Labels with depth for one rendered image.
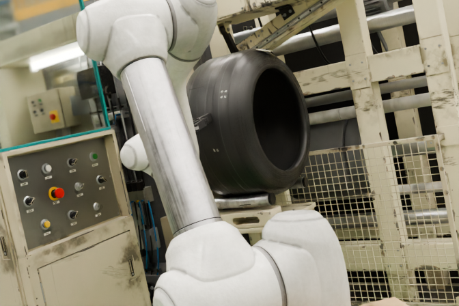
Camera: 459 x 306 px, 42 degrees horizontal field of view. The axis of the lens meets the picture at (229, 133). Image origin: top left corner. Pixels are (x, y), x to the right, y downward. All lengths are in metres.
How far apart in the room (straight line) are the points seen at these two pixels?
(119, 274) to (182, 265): 1.41
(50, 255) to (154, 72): 1.18
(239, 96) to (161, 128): 0.94
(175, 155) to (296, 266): 0.31
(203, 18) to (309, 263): 0.58
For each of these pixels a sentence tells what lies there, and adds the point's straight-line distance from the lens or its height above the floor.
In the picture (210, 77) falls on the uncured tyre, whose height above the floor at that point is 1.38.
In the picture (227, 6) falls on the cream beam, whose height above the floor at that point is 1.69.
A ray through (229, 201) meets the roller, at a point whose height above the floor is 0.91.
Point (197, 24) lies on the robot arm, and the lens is 1.35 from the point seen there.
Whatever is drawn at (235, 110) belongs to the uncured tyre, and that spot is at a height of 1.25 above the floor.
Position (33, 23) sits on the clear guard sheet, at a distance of 2.41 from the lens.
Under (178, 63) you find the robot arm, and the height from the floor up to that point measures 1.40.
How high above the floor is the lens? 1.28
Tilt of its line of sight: 3 degrees down
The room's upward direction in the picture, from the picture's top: 12 degrees counter-clockwise
